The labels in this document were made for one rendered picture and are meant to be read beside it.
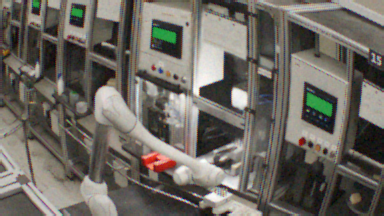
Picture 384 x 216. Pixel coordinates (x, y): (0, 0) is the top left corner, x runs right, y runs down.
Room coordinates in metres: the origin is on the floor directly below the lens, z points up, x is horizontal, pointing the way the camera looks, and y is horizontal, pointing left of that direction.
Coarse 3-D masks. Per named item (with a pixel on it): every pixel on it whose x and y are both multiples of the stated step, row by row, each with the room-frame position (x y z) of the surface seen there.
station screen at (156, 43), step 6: (156, 24) 3.31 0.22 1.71; (168, 30) 3.23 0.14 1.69; (174, 30) 3.20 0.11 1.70; (156, 42) 3.30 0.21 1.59; (162, 42) 3.26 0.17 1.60; (168, 42) 3.23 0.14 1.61; (156, 48) 3.30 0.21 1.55; (162, 48) 3.26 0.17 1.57; (168, 48) 3.23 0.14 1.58; (174, 48) 3.20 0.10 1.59; (174, 54) 3.19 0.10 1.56
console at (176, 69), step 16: (144, 16) 3.42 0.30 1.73; (160, 16) 3.32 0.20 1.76; (176, 16) 3.23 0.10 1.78; (192, 16) 3.15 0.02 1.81; (144, 32) 3.41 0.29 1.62; (192, 32) 3.15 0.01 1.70; (144, 48) 3.41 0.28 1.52; (144, 64) 3.40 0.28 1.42; (160, 64) 3.30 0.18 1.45; (176, 64) 3.21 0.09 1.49; (176, 80) 3.21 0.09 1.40
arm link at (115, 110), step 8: (112, 96) 2.77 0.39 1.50; (104, 104) 2.68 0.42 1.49; (112, 104) 2.66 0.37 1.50; (120, 104) 2.69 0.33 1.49; (104, 112) 2.66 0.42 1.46; (112, 112) 2.65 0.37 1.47; (120, 112) 2.66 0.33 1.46; (128, 112) 2.70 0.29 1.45; (112, 120) 2.65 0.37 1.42; (120, 120) 2.66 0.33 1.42; (128, 120) 2.68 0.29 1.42; (120, 128) 2.67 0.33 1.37; (128, 128) 2.68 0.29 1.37
